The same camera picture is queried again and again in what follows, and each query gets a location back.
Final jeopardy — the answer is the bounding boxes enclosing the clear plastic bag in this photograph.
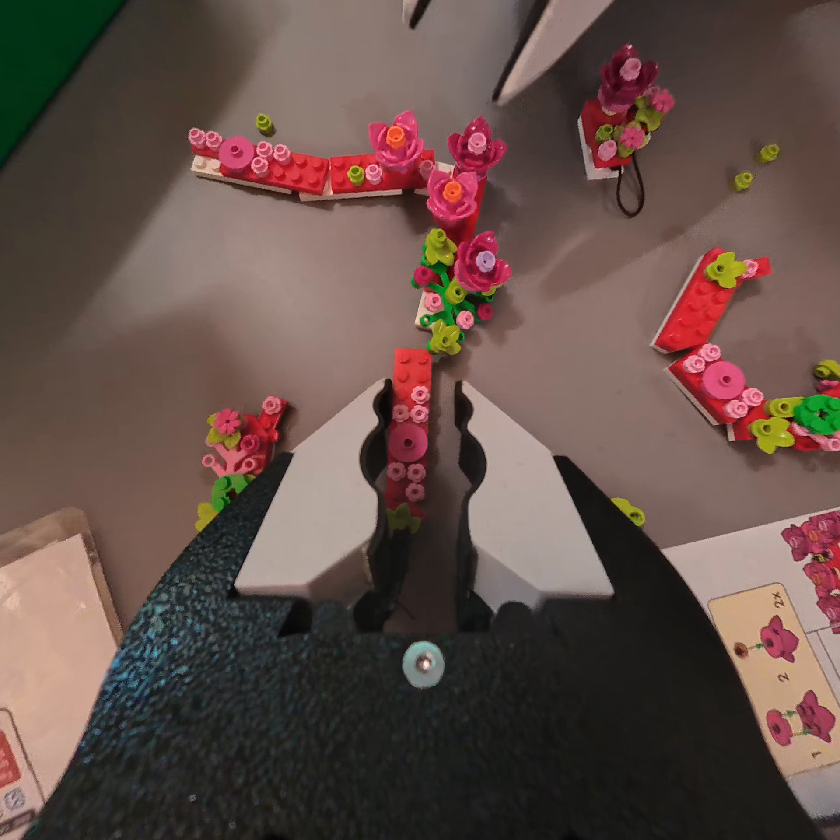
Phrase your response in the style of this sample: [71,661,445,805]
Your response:
[0,507,126,840]

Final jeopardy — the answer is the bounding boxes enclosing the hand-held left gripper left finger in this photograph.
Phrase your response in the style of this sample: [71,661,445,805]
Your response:
[234,378,395,600]

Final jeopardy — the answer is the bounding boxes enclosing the pink coral lego branch section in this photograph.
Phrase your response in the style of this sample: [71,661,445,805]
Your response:
[194,395,290,533]

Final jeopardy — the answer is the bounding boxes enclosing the lego flower block black cord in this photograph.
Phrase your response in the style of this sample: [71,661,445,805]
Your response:
[577,45,677,219]

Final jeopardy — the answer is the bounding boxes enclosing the red lego strip pink studs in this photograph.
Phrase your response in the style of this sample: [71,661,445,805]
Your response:
[386,348,434,536]

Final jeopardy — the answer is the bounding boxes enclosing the curved red lego wreath section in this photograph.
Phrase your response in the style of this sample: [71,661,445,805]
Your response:
[651,247,840,455]

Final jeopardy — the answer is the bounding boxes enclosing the green board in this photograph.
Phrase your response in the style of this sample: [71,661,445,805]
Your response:
[0,0,127,169]

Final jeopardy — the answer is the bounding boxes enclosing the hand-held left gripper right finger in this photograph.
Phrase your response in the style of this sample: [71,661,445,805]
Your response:
[454,379,615,618]

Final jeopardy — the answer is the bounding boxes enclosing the lego instruction booklet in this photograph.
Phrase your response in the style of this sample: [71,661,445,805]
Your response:
[659,508,840,834]

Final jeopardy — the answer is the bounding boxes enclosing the green stem lego flower section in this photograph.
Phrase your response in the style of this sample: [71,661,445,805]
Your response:
[411,117,514,358]

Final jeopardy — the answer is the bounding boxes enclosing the long red lego flower strip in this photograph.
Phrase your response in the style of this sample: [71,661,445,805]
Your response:
[188,110,437,203]

